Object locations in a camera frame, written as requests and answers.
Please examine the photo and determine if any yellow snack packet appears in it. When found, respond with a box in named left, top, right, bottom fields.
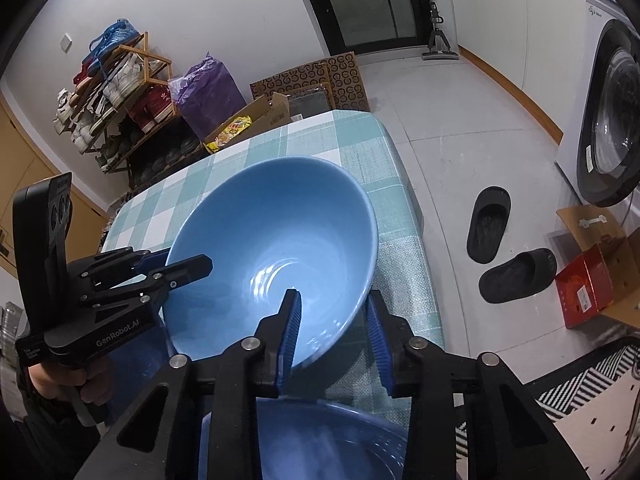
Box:
left=206, top=116, right=253, bottom=153

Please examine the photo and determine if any large matte blue bowl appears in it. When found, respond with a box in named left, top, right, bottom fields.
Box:
left=199, top=399, right=412, bottom=480

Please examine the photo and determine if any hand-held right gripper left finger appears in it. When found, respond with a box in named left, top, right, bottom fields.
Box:
left=75, top=287, right=303, bottom=480

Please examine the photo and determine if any white washing machine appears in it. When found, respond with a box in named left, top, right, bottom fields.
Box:
left=555, top=0, right=640, bottom=208

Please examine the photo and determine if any white kitchen cabinet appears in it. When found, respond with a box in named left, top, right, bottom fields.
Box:
left=442, top=0, right=588, bottom=133

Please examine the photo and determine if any purple plastic bag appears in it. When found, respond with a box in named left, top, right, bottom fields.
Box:
left=168, top=52, right=249, bottom=142

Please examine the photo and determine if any floor mop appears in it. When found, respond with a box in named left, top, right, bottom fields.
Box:
left=421, top=2, right=460, bottom=62

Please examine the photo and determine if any black slipper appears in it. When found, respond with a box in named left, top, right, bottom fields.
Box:
left=466, top=186, right=512, bottom=264
left=478, top=247, right=557, bottom=304

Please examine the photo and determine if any wooden shoe rack with shoes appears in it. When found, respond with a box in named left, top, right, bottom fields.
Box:
left=54, top=19, right=201, bottom=176

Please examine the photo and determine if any black and white patterned rug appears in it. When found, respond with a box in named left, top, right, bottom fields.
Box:
left=452, top=335, right=640, bottom=480

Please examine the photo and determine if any dark flat panel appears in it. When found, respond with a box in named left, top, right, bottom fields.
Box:
left=289, top=86, right=332, bottom=118

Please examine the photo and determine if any wooden door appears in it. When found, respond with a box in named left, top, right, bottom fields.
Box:
left=0, top=92, right=113, bottom=286

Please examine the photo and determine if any person's left hand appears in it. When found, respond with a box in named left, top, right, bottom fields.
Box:
left=27, top=357, right=113, bottom=406

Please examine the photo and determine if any open brown cardboard box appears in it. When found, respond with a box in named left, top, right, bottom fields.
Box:
left=202, top=92, right=292, bottom=155

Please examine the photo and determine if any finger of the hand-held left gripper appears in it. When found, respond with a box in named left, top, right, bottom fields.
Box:
left=70, top=248, right=171, bottom=287
left=75, top=254, right=214, bottom=311

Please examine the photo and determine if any ring-patterned flat cardboard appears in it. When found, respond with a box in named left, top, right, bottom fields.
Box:
left=250, top=51, right=371, bottom=113

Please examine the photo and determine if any medium glossy blue bowl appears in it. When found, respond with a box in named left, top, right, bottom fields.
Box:
left=161, top=156, right=379, bottom=372

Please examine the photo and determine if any red cardboard box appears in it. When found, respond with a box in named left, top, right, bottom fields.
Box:
left=555, top=205, right=640, bottom=329

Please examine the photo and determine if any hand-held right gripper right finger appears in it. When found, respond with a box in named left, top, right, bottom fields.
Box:
left=366, top=290, right=591, bottom=480

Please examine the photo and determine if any dark glass door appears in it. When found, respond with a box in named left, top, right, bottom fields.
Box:
left=292, top=0, right=431, bottom=56

